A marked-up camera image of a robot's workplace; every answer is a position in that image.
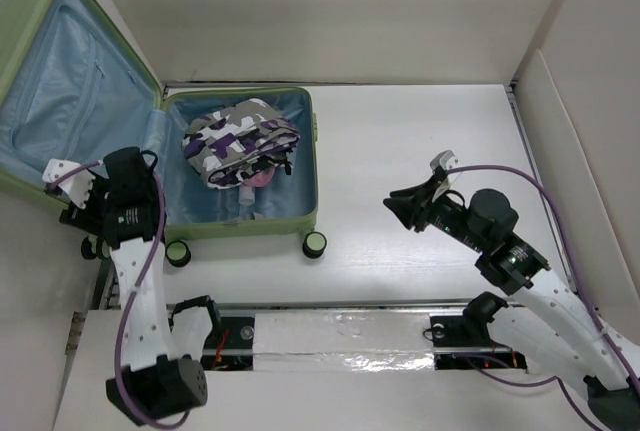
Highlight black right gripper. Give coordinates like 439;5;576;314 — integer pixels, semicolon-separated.
381;175;487;253

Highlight green suitcase with blue lining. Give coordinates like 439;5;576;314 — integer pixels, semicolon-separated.
1;0;328;267

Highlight purple grey camouflage garment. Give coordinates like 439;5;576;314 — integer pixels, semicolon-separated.
181;98;301;190

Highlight small white bottle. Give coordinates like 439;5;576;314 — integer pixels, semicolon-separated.
238;186;256;206

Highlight pink headphones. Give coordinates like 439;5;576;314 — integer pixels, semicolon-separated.
244;167;276;188

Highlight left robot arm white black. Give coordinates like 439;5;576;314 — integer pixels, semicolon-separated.
43;147;223;430

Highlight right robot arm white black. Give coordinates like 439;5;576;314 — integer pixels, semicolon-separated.
383;167;639;430

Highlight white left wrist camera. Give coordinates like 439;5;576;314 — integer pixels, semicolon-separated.
42;159;103;209

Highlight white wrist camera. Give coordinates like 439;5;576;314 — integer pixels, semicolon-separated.
430;150;458;185
42;159;103;209

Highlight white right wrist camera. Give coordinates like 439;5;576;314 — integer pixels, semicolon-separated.
430;150;458;185

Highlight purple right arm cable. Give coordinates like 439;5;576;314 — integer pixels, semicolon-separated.
447;164;640;431

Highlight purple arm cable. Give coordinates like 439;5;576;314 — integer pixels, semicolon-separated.
447;164;640;431
47;160;191;428

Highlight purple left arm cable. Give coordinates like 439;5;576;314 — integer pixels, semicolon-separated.
47;160;191;428

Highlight metal base rail with foil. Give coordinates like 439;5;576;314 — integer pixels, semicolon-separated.
201;308;527;373

